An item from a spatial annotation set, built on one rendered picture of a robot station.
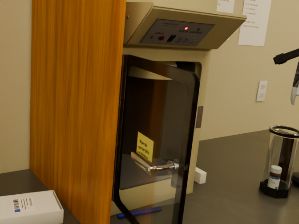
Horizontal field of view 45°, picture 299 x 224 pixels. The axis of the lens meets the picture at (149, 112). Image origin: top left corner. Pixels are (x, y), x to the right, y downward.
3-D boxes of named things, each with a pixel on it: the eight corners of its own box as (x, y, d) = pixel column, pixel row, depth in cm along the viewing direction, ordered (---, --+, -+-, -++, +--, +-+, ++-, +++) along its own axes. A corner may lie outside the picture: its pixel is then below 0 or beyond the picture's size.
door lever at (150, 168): (151, 158, 78) (152, 146, 77) (174, 175, 70) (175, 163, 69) (128, 160, 75) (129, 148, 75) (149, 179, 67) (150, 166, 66)
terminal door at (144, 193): (116, 202, 98) (127, 53, 88) (174, 274, 72) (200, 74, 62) (113, 202, 97) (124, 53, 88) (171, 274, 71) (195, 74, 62)
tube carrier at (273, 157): (264, 179, 133) (274, 123, 127) (294, 188, 127) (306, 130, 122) (254, 188, 124) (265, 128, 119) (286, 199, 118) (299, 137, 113)
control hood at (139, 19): (119, 44, 88) (123, 1, 86) (212, 48, 108) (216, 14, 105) (147, 49, 80) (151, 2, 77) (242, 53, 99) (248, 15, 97)
